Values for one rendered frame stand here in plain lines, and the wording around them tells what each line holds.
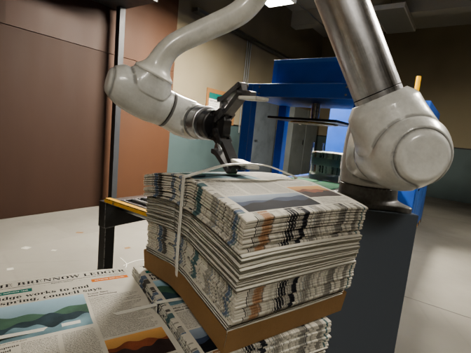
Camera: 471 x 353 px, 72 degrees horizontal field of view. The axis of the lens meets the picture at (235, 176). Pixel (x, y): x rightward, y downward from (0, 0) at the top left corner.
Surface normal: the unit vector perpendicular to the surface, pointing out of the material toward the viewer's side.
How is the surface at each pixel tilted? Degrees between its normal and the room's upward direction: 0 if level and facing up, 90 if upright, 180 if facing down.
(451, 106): 90
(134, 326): 1
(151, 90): 96
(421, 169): 95
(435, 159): 95
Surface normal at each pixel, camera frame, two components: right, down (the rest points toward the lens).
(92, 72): 0.81, 0.16
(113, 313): 0.09, -0.99
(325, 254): 0.55, 0.30
